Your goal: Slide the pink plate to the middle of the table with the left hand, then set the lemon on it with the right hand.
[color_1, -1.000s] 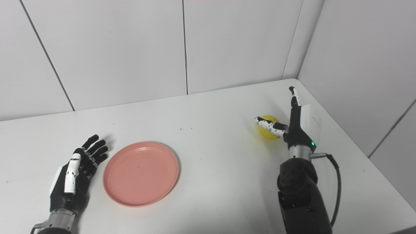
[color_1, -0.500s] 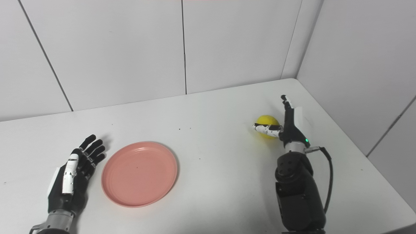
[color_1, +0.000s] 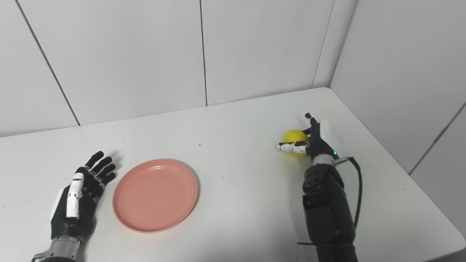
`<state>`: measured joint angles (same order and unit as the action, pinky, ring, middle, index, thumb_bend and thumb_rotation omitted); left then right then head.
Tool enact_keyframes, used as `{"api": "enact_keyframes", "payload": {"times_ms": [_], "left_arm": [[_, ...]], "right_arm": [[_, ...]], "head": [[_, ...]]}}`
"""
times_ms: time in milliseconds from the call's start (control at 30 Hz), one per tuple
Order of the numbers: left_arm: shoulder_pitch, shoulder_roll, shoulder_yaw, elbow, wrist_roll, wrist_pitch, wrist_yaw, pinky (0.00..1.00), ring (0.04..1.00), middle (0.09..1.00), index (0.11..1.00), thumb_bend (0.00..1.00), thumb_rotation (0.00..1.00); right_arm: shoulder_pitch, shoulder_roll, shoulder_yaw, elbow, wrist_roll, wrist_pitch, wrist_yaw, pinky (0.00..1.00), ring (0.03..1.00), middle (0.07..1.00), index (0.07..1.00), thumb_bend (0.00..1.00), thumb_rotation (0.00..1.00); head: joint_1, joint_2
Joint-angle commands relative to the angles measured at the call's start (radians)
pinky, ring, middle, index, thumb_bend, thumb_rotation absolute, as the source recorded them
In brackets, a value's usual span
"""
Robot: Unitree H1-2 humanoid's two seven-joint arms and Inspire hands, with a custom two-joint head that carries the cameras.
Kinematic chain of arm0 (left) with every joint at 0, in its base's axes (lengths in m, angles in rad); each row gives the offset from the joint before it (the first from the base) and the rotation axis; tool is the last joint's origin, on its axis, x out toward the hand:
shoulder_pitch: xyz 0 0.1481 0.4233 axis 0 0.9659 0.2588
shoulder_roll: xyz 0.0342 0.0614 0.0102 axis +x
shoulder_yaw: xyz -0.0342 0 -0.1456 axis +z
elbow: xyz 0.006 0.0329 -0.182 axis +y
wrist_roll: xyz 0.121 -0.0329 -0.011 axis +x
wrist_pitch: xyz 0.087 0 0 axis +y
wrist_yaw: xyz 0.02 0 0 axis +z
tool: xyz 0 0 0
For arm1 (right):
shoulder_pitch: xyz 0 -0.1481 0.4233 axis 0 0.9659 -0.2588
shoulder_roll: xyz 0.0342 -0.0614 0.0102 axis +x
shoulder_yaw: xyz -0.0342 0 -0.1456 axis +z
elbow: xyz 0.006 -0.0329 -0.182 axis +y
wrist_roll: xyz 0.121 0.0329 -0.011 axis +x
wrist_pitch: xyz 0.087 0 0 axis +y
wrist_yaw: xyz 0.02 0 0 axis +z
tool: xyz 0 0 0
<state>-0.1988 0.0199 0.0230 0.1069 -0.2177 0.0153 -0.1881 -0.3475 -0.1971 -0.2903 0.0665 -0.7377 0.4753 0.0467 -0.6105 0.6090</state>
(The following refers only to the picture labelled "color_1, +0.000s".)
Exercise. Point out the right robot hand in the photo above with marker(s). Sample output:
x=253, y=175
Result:
x=316, y=142

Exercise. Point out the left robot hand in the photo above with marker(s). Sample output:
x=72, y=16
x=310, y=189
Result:
x=82, y=196

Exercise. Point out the yellow lemon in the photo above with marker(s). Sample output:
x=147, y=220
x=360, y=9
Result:
x=295, y=140

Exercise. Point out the pink plate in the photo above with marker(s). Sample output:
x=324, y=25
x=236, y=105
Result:
x=155, y=195

